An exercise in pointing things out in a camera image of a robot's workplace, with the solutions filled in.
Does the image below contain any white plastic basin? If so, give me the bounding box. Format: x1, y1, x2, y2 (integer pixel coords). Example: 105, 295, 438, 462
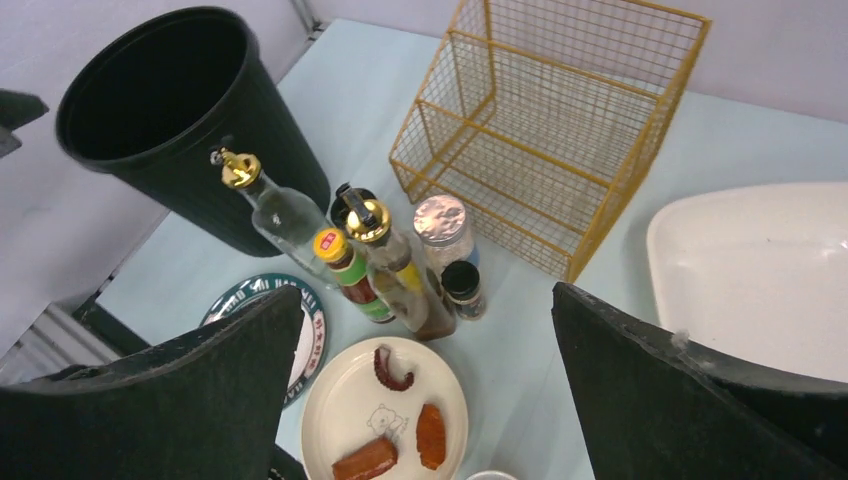
646, 182, 847, 381

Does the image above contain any yellow wire basket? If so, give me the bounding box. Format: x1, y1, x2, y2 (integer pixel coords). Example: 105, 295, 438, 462
389, 1, 711, 282

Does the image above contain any black plastic trash bin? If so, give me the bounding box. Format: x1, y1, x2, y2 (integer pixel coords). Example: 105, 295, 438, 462
55, 6, 331, 257

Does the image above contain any purple octopus tentacle piece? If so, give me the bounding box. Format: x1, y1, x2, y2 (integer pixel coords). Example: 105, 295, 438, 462
373, 345, 415, 392

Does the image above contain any pink ceramic mug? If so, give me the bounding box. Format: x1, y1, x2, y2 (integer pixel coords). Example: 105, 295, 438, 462
466, 470, 517, 480

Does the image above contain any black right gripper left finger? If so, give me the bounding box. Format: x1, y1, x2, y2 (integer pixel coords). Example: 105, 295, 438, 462
1, 287, 304, 479

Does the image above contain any orange fried food piece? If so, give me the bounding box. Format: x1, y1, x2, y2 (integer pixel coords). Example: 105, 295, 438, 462
416, 403, 447, 471

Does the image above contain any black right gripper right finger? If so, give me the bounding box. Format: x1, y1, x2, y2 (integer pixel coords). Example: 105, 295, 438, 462
551, 282, 847, 479

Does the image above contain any cream plate with bear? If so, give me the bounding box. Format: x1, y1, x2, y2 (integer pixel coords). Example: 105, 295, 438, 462
301, 337, 469, 479

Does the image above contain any green rimmed printed plate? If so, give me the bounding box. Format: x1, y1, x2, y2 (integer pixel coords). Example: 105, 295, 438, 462
200, 273, 327, 408

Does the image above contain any silver lid spice jar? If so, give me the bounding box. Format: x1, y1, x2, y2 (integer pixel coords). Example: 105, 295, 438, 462
413, 194, 480, 274

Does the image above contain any small black lid spice jar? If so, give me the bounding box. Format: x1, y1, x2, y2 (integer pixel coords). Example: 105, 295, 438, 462
441, 260, 486, 320

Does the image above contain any oil bottle with brown liquid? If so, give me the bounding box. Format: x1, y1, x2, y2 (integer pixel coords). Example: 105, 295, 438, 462
344, 187, 456, 342

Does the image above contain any clear glass oil bottle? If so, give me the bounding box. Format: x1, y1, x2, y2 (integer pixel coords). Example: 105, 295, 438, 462
210, 147, 338, 289

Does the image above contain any brown sausage piece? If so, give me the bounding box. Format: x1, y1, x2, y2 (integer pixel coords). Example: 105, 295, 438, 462
332, 437, 398, 480

